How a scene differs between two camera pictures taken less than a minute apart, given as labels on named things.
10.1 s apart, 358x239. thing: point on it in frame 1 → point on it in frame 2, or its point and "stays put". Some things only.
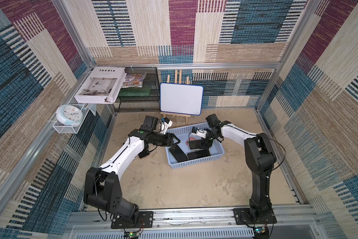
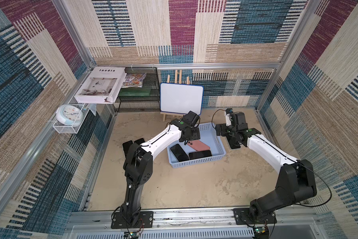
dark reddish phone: x=195 y=144 → x=232 y=145
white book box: x=102 y=85 stays put
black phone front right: x=199 y=154 stays put
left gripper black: x=168 y=140 → x=196 y=134
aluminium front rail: x=299 y=222 stays put
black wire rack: x=144 y=99 stays put
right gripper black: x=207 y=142 → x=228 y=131
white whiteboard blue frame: x=181 y=98 stays put
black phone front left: x=178 y=154 stays put
